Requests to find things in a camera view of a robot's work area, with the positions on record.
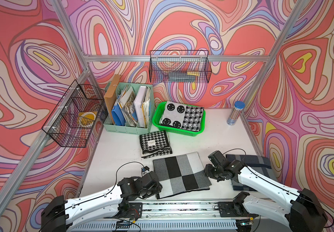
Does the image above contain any grey black checked scarf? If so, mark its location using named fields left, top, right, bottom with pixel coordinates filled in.
left=153, top=152, right=212, bottom=199

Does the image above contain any smiley houndstooth scarf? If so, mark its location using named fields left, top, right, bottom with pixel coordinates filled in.
left=159, top=101, right=204, bottom=132

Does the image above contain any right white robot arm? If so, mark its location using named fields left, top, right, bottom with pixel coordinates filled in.
left=204, top=150, right=328, bottom=232

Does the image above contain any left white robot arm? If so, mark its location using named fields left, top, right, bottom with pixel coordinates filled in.
left=39, top=171, right=163, bottom=232

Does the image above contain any navy grey plaid scarf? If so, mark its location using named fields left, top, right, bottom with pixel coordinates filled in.
left=226, top=154, right=277, bottom=191

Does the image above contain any small houndstooth folded scarf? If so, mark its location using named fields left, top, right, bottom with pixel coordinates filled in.
left=139, top=130, right=173, bottom=159

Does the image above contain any green plastic basket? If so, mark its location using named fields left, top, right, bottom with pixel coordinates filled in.
left=152, top=101, right=206, bottom=136

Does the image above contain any yellow item in back basket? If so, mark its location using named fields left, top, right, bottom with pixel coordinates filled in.
left=186, top=71, right=200, bottom=77

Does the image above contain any green circuit board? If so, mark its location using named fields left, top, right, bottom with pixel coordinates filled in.
left=115, top=220, right=133, bottom=230

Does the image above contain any clear bottle blue cap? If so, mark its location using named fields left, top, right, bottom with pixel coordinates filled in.
left=227, top=101, right=245, bottom=125

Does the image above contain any blue folder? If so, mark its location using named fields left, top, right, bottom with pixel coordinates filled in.
left=111, top=103, right=126, bottom=126

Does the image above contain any mint green file crate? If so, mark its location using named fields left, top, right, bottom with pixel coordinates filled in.
left=103, top=82, right=155, bottom=135

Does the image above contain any yellow round item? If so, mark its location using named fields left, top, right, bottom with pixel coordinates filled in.
left=78, top=112, right=97, bottom=128

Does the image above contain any white book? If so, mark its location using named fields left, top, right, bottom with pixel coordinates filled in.
left=134, top=86, right=151, bottom=128

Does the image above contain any brown cardboard folder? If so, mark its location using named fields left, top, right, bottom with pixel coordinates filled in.
left=104, top=74, right=121, bottom=115

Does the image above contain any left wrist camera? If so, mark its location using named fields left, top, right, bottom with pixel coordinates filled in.
left=141, top=166, right=150, bottom=176

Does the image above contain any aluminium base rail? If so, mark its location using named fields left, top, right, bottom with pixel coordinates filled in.
left=72, top=199, right=290, bottom=232

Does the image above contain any black wire basket left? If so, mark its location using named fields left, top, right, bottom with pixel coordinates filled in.
left=42, top=80, right=108, bottom=148

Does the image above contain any black wire basket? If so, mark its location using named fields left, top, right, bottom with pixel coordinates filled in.
left=149, top=49, right=212, bottom=83
left=42, top=80, right=108, bottom=148

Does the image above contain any black wire basket back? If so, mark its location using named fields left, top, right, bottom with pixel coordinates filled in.
left=149, top=49, right=212, bottom=83

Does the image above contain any aluminium frame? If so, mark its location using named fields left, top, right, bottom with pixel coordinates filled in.
left=0, top=0, right=313, bottom=232

